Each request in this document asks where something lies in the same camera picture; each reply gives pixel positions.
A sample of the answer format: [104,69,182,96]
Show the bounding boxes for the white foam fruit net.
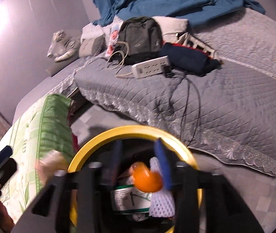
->
[148,156,176,218]

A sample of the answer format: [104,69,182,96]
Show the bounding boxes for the green white tissue pack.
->
[111,185,152,215]

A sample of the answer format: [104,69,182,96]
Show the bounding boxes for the orange peel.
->
[130,162,163,193]

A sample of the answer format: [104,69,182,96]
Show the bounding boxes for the yellow rimmed trash bin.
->
[67,125,203,233]

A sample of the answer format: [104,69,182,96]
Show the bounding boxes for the pink crumpled wrapper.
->
[36,150,69,185]

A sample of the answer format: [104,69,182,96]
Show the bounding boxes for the green floral table cloth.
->
[0,94,75,222]

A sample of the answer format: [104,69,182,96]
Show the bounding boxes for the grey wedge pillow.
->
[46,56,84,77]

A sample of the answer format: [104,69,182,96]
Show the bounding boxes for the plush tiger in plastic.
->
[47,30,80,63]

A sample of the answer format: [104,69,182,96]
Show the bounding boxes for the grey brown cushion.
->
[79,34,105,57]

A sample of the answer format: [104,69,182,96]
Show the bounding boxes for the dark navy red cloth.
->
[158,43,221,76]

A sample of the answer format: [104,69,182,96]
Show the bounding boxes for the white power strip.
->
[132,56,170,79]

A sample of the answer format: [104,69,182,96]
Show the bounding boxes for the white lace pillow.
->
[80,23,112,43]

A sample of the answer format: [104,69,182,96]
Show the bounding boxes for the baby picture pack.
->
[105,23,121,58]

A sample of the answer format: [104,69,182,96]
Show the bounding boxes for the black backpack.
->
[112,17,163,65]

